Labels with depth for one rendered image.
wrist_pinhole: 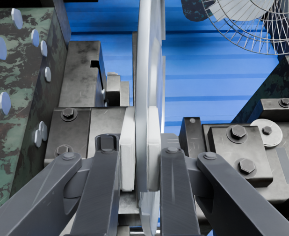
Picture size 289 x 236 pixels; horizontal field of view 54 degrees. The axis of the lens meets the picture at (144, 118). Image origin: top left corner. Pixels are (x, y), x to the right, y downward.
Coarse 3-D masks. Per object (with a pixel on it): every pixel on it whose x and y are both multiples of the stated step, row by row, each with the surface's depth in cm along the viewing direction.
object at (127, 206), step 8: (120, 192) 48; (128, 192) 48; (120, 200) 47; (128, 200) 47; (120, 208) 46; (128, 208) 46; (136, 208) 46; (120, 216) 47; (128, 216) 47; (136, 216) 47; (120, 224) 51; (128, 224) 52; (136, 224) 52
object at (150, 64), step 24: (144, 0) 18; (144, 24) 18; (144, 48) 18; (144, 72) 17; (144, 96) 18; (144, 120) 18; (144, 144) 18; (144, 168) 19; (144, 192) 23; (144, 216) 21
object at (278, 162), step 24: (264, 120) 50; (216, 144) 46; (240, 144) 46; (264, 144) 48; (288, 144) 49; (240, 168) 42; (264, 168) 43; (288, 168) 47; (264, 192) 44; (288, 192) 44
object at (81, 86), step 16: (80, 48) 52; (96, 48) 53; (80, 64) 50; (96, 64) 52; (64, 80) 48; (80, 80) 48; (96, 80) 48; (64, 96) 46; (80, 96) 46; (96, 96) 47
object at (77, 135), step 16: (64, 112) 40; (80, 112) 41; (96, 112) 41; (112, 112) 41; (64, 128) 39; (80, 128) 39; (96, 128) 39; (112, 128) 39; (48, 144) 38; (64, 144) 38; (80, 144) 38; (48, 160) 37
